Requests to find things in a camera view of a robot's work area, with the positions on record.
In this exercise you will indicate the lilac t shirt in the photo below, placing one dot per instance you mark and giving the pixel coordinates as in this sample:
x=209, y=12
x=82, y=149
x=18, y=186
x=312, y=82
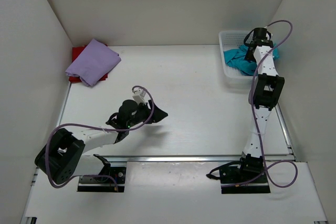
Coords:
x=93, y=63

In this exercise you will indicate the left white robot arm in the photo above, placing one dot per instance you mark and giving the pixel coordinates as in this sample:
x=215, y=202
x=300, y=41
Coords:
x=63, y=157

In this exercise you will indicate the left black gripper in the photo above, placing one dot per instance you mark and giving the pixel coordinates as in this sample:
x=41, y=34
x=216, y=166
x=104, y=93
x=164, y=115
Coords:
x=158, y=114

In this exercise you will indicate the white plastic basket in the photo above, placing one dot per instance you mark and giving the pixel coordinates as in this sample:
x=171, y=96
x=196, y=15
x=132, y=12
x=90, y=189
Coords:
x=233, y=39

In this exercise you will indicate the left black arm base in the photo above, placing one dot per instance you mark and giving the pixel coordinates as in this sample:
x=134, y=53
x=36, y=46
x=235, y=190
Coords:
x=98, y=175

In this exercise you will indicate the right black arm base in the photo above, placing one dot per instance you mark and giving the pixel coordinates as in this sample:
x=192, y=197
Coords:
x=234, y=180

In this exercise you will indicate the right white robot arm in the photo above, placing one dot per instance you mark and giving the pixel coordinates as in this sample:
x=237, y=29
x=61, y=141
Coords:
x=265, y=91

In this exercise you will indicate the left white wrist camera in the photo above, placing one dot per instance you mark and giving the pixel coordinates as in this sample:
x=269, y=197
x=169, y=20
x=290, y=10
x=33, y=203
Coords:
x=139, y=96

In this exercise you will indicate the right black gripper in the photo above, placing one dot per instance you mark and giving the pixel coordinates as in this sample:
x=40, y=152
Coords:
x=250, y=56

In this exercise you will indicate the teal t shirt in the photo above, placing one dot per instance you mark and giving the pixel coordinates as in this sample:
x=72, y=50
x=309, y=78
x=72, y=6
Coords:
x=264, y=64

